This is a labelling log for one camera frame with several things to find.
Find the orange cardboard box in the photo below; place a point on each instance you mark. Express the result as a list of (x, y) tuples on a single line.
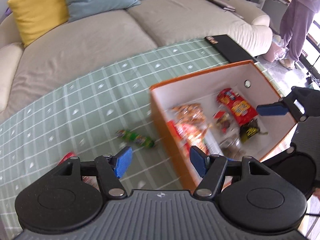
[(203, 87)]

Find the white gluten snack packet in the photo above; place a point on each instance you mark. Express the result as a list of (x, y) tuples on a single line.
[(211, 143)]

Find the small red label pastry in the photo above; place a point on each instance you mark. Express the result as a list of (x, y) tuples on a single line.
[(66, 157)]

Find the person in purple pyjamas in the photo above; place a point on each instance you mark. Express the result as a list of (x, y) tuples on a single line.
[(294, 28)]

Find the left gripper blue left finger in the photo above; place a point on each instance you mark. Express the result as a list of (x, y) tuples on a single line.
[(110, 168)]

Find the dark remote on sofa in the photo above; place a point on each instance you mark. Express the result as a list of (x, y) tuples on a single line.
[(222, 5)]

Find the green candy tube pack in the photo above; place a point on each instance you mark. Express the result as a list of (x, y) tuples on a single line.
[(136, 138)]

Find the dark black yellow snack bag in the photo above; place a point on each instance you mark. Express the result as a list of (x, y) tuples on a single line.
[(250, 129)]

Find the red dried dates pack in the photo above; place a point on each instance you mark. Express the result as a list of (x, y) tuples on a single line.
[(223, 121)]

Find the clear pack white balls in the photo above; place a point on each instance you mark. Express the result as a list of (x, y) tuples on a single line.
[(231, 146)]

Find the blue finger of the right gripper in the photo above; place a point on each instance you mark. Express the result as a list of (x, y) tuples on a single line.
[(273, 109)]

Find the yellow cushion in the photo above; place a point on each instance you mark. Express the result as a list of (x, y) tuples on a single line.
[(34, 18)]

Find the red cartoon snack bag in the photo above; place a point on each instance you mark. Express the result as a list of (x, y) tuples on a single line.
[(241, 110)]

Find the beige fabric sofa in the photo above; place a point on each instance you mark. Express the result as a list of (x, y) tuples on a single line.
[(74, 49)]

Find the peanut snack clear bag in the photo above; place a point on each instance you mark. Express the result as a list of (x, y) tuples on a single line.
[(191, 114)]

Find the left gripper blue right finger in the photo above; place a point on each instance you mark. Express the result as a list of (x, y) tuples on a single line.
[(211, 168)]

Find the green checked tablecloth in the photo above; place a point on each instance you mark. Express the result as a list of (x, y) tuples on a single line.
[(83, 117)]

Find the red spicy strips bag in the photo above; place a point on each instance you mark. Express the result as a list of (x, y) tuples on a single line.
[(189, 135)]

